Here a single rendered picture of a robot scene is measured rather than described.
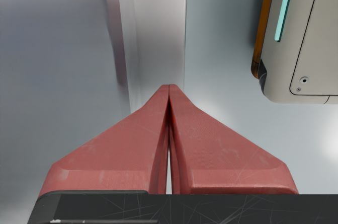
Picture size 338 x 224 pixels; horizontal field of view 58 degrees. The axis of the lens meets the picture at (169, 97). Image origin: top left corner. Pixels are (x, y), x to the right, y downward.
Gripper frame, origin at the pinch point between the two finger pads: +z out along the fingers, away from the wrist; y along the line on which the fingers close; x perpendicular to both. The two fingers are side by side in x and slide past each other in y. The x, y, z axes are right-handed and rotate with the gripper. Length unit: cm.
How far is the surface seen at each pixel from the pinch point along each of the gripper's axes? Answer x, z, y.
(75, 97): 1.9, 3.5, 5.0
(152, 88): 1.5, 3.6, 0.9
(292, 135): 87, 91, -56
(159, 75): 0.6, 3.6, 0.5
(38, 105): 2.5, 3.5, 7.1
